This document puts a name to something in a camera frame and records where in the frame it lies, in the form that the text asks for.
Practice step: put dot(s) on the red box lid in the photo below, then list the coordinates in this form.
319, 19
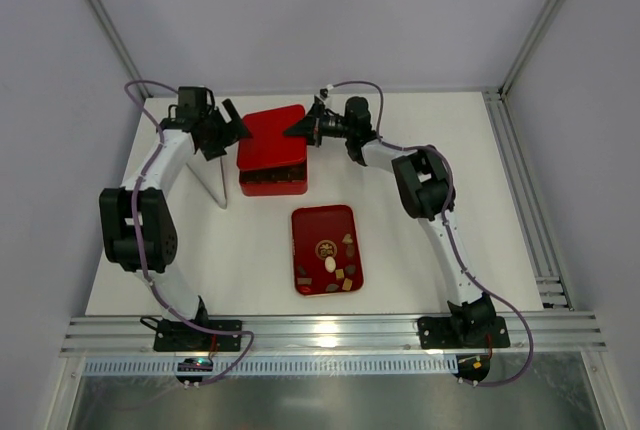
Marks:
268, 147

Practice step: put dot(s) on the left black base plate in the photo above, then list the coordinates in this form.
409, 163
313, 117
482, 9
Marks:
227, 335

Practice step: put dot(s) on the tan shell chocolate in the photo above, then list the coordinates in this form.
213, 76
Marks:
347, 284

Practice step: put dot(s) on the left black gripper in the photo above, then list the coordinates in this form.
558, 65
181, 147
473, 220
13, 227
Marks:
220, 126

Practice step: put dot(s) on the white oval chocolate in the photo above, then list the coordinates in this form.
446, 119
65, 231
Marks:
330, 264

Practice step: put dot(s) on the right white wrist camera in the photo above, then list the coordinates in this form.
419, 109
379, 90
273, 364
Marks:
324, 94

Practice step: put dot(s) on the aluminium front rail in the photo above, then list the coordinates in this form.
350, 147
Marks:
550, 331

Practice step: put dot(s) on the slotted cable duct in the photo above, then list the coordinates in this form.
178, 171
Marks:
273, 365

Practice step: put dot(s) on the right aluminium frame rails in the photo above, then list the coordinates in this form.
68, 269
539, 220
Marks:
547, 268

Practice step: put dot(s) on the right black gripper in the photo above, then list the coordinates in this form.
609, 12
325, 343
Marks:
319, 125

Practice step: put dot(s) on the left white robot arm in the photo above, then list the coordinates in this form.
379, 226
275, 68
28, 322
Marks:
138, 230

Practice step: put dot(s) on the red compartment chocolate box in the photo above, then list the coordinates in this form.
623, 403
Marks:
275, 181

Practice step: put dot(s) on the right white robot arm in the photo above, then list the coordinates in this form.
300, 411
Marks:
425, 186

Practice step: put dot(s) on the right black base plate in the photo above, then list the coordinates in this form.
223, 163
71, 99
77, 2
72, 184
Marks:
445, 333

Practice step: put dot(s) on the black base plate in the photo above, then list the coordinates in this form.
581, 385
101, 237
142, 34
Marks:
445, 333
227, 335

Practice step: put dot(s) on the red rectangular tray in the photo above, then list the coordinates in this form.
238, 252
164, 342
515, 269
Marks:
316, 233

